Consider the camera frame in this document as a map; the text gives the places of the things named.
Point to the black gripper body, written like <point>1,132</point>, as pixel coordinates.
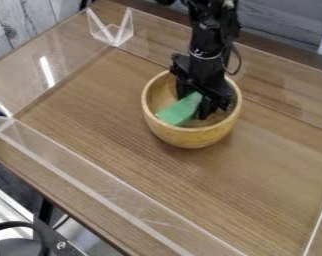
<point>207,74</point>

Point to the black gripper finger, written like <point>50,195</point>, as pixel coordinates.
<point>184,86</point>
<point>207,107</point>

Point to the brown wooden bowl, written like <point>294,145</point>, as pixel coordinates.
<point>199,133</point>

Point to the green rectangular block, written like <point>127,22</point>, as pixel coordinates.
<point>179,113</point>

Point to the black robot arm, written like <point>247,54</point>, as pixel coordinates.
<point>213,56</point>

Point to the black table leg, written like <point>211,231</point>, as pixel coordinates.
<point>46,211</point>

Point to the clear acrylic barrier wall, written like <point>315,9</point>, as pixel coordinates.
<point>241,198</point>

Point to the clear acrylic corner bracket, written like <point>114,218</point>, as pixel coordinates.
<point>111,34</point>

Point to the black metal base plate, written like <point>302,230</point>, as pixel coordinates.
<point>59,245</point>

